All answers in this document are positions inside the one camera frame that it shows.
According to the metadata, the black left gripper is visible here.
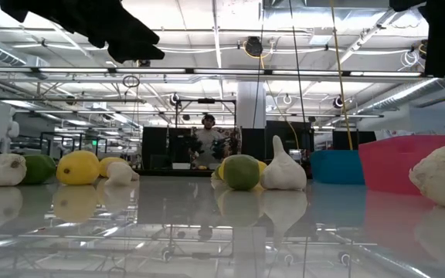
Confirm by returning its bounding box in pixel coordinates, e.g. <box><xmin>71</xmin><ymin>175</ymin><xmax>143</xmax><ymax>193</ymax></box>
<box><xmin>0</xmin><ymin>0</ymin><xmax>165</xmax><ymax>64</ymax></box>

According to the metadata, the white garlic bulb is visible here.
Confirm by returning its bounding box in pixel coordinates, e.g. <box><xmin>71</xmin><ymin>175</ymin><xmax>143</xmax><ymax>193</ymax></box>
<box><xmin>260</xmin><ymin>134</ymin><xmax>308</xmax><ymax>192</ymax></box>
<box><xmin>104</xmin><ymin>161</ymin><xmax>141</xmax><ymax>188</ymax></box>

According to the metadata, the large garlic bulb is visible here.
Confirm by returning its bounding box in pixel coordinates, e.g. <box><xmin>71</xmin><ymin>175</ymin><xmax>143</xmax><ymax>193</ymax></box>
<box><xmin>408</xmin><ymin>144</ymin><xmax>445</xmax><ymax>210</ymax></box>

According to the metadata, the long overhead light bar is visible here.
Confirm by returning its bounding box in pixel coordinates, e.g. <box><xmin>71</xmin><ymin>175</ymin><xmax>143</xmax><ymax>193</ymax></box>
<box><xmin>0</xmin><ymin>66</ymin><xmax>445</xmax><ymax>78</ymax></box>

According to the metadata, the black partition panel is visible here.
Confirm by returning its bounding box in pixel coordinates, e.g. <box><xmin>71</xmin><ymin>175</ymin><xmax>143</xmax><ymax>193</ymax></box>
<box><xmin>332</xmin><ymin>130</ymin><xmax>377</xmax><ymax>151</ymax></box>
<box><xmin>141</xmin><ymin>127</ymin><xmax>192</xmax><ymax>171</ymax></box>
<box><xmin>241</xmin><ymin>120</ymin><xmax>316</xmax><ymax>171</ymax></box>

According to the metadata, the person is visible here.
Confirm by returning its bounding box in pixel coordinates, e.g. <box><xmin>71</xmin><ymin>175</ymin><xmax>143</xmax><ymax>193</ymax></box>
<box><xmin>189</xmin><ymin>114</ymin><xmax>228</xmax><ymax>170</ymax></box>

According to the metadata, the white building column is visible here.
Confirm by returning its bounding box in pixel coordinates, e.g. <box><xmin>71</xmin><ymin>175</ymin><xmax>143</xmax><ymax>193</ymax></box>
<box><xmin>236</xmin><ymin>80</ymin><xmax>267</xmax><ymax>129</ymax></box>

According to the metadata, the red patterned board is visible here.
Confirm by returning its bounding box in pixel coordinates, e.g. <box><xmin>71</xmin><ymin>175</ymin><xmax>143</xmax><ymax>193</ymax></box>
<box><xmin>222</xmin><ymin>127</ymin><xmax>243</xmax><ymax>155</ymax></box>

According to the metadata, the blue plastic basket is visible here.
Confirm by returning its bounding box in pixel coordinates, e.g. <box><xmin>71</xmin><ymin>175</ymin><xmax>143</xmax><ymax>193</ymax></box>
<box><xmin>309</xmin><ymin>149</ymin><xmax>365</xmax><ymax>185</ymax></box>

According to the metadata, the pink plastic basket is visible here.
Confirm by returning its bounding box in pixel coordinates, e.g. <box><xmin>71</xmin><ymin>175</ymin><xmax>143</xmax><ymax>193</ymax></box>
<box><xmin>358</xmin><ymin>134</ymin><xmax>445</xmax><ymax>196</ymax></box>

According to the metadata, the coiled black cable ring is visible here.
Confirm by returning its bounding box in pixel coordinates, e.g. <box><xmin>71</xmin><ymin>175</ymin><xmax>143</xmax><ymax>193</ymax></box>
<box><xmin>121</xmin><ymin>74</ymin><xmax>141</xmax><ymax>89</ymax></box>

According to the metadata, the black ceiling cable reel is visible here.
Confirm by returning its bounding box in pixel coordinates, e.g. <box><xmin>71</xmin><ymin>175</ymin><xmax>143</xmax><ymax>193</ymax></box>
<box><xmin>418</xmin><ymin>38</ymin><xmax>429</xmax><ymax>61</ymax></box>
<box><xmin>243</xmin><ymin>36</ymin><xmax>264</xmax><ymax>58</ymax></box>

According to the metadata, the thin yellow hanging cable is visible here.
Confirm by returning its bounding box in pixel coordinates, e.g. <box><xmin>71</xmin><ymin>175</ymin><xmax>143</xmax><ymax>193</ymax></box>
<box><xmin>260</xmin><ymin>53</ymin><xmax>301</xmax><ymax>151</ymax></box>

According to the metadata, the thick yellow hanging cable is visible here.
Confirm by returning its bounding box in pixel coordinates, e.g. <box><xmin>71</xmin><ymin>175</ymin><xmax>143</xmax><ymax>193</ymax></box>
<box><xmin>329</xmin><ymin>0</ymin><xmax>354</xmax><ymax>151</ymax></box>

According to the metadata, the silver ceiling duct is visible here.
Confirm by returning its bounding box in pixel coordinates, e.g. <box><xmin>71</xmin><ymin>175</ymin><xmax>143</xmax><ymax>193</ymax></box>
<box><xmin>353</xmin><ymin>76</ymin><xmax>445</xmax><ymax>115</ymax></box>

